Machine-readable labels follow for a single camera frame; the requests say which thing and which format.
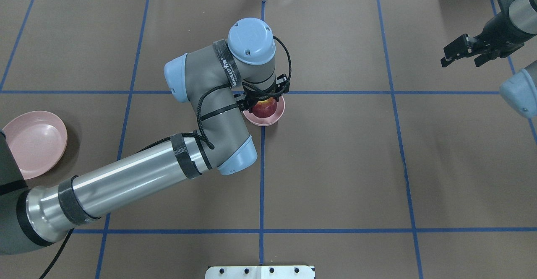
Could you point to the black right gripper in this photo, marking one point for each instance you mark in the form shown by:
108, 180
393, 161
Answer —
499, 32

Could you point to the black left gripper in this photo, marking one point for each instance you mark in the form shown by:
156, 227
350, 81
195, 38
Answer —
248, 102

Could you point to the red apple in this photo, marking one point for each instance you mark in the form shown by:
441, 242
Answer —
265, 108

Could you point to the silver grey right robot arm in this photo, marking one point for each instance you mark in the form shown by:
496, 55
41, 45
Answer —
519, 91

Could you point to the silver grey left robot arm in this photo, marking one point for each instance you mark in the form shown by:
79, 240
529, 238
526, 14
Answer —
220, 81

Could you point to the pink bowl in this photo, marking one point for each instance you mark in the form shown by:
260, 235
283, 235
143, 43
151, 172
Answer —
264, 122

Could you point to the pink plate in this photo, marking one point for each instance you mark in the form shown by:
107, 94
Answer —
37, 140

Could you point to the white camera mast with base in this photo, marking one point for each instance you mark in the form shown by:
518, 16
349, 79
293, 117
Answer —
261, 272

